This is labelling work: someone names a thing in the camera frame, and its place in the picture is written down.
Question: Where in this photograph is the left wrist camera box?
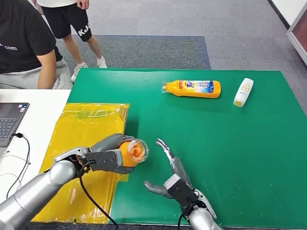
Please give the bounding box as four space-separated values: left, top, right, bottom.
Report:
85 149 123 173

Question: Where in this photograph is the yellow plastic bag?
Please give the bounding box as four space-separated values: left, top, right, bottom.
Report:
31 102 130 224

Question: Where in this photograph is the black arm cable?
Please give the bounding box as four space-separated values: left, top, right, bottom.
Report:
178 198 206 230
79 160 119 230

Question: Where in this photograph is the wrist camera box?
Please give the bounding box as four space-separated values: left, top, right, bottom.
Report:
85 149 123 173
163 173 198 207

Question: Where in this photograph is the white framed cabinet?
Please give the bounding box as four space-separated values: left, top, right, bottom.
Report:
286 9 307 66

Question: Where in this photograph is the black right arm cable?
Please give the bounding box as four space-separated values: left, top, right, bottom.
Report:
178 198 206 230

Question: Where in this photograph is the white cable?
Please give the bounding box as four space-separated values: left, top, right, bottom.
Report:
0 154 32 191

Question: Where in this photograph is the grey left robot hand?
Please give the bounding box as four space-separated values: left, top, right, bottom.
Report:
90 133 135 174

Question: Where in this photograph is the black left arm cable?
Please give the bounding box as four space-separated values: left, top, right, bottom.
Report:
79 160 119 230

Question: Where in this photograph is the green table mat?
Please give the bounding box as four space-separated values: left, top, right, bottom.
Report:
67 68 307 229

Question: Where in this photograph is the standing person in shorts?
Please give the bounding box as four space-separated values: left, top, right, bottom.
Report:
36 0 108 82

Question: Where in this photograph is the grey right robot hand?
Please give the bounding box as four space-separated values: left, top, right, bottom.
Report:
144 138 194 199

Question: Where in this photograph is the white cream bottle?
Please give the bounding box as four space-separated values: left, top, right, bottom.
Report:
233 78 254 108

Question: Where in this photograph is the seated person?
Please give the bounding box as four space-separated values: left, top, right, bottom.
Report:
0 0 73 90

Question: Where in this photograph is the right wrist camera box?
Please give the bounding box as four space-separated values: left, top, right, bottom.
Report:
163 173 198 207

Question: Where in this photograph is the black laptop cable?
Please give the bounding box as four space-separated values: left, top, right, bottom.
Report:
6 132 31 199

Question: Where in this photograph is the orange bottle with clear cap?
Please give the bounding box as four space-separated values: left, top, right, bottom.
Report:
119 138 150 168
162 80 222 99

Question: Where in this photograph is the grey laptop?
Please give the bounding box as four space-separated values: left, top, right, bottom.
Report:
0 102 30 147

